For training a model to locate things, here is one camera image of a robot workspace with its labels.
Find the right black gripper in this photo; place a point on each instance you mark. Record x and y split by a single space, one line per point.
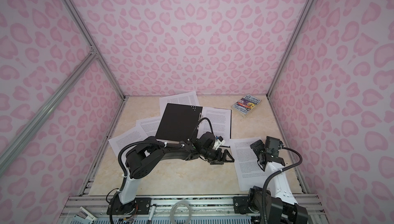
257 148

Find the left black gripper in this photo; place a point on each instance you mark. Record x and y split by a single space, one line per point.
224 158

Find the printed paper sheet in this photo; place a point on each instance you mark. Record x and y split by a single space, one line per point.
189 98
248 171

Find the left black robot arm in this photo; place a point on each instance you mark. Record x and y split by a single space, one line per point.
138 159

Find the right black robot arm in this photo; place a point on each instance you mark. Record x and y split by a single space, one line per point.
275 201

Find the colourful paperback book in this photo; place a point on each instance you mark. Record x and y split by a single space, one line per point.
246 104

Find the white marker pen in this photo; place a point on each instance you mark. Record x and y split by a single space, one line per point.
151 214

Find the white box device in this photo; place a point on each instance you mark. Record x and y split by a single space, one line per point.
84 217

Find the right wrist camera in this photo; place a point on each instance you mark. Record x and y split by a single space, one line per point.
273 143

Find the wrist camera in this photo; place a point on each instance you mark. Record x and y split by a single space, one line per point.
273 143
218 142

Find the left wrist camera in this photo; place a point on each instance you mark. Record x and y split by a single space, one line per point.
218 142

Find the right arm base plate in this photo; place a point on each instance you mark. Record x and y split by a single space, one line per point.
243 205

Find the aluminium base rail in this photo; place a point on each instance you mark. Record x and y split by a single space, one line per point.
206 209

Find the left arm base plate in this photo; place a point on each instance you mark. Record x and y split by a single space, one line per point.
137 206

